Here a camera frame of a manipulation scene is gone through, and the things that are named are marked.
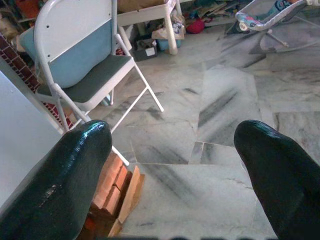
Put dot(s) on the beige paper bag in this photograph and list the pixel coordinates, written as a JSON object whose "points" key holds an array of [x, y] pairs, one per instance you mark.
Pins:
{"points": [[162, 33]]}

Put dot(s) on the white fridge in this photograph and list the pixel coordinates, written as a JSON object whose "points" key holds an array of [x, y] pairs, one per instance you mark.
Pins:
{"points": [[20, 130]]}

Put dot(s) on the orange brick stack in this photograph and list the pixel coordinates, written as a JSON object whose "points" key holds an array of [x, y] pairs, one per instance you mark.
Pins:
{"points": [[110, 185]]}

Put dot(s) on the dark cardboard shoebox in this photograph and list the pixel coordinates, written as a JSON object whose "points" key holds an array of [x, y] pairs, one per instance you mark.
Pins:
{"points": [[147, 53]]}

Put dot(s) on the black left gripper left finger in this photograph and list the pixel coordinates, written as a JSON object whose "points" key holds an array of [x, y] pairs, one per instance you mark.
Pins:
{"points": [[55, 190]]}

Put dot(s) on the small white plastic table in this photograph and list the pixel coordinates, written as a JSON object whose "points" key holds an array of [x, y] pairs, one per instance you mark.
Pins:
{"points": [[150, 12]]}

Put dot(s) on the brown cardboard box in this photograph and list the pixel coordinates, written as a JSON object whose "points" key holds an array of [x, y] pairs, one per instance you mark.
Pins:
{"points": [[135, 5]]}

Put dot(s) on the white metal folding chair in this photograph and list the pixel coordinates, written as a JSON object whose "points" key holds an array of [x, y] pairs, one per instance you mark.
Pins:
{"points": [[72, 15]]}

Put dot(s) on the patterned baby bouncer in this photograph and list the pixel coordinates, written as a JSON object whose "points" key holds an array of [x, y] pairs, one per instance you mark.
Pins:
{"points": [[257, 20]]}

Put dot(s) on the wooden plank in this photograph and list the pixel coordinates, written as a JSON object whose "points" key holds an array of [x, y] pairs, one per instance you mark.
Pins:
{"points": [[131, 192]]}

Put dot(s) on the blue plastic container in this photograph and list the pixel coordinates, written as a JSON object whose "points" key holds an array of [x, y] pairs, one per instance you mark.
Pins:
{"points": [[162, 45]]}

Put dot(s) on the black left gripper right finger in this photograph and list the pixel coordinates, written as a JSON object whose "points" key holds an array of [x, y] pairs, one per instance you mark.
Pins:
{"points": [[287, 187]]}

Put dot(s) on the red fabric bundle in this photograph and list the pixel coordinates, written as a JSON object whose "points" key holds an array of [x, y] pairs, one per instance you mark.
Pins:
{"points": [[196, 26]]}

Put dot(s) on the light blue cushion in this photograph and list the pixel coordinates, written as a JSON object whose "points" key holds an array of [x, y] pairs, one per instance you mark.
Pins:
{"points": [[82, 57]]}

